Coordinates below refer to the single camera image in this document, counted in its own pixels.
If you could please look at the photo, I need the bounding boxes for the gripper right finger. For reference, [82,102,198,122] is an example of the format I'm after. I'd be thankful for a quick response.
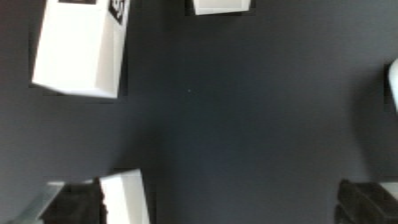
[335,179,398,224]

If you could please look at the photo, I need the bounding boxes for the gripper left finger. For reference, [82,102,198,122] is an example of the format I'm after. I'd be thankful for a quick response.
[11,182,66,224]

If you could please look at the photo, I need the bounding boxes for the white leg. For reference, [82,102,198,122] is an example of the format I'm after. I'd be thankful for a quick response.
[100,169,150,224]
[33,0,132,99]

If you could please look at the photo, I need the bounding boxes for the white desk top tray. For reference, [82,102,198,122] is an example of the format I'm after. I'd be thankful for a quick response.
[388,58,398,113]

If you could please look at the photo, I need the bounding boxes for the white U-shaped fence frame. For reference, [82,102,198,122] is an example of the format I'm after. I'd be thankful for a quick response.
[192,0,253,15]

